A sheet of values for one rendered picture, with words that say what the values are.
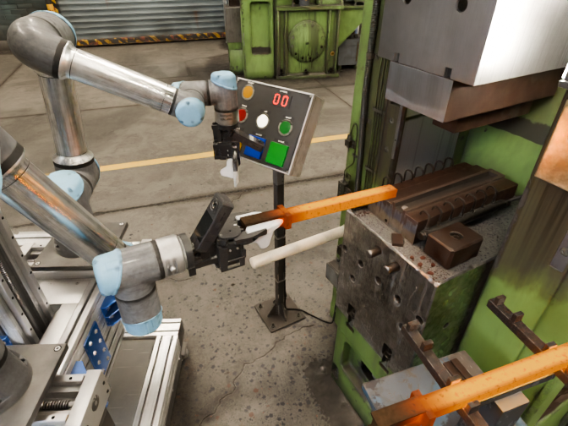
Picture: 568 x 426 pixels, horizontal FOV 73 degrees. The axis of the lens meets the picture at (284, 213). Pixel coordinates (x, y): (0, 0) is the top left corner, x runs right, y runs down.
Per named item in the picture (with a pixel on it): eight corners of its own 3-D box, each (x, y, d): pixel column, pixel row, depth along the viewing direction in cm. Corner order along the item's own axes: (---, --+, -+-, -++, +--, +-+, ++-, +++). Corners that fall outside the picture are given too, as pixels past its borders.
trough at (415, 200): (405, 215, 106) (406, 210, 105) (391, 205, 110) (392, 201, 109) (504, 179, 123) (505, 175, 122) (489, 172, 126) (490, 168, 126)
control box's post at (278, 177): (278, 316, 201) (275, 119, 139) (275, 311, 204) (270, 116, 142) (284, 314, 203) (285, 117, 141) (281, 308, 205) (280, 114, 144)
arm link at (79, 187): (45, 231, 111) (27, 191, 104) (58, 205, 122) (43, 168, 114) (89, 226, 113) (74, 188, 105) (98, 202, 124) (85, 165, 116)
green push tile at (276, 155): (281, 167, 131) (287, 146, 129) (264, 161, 134) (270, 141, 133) (284, 168, 132) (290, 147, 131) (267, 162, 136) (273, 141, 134)
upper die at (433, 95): (443, 123, 86) (453, 80, 81) (384, 98, 101) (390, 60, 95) (554, 95, 103) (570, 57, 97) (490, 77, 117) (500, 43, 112)
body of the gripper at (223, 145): (216, 151, 133) (213, 117, 126) (242, 150, 133) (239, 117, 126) (214, 161, 126) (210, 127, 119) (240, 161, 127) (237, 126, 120)
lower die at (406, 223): (412, 244, 107) (418, 220, 102) (367, 209, 121) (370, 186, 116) (510, 204, 123) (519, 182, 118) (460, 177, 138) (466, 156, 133)
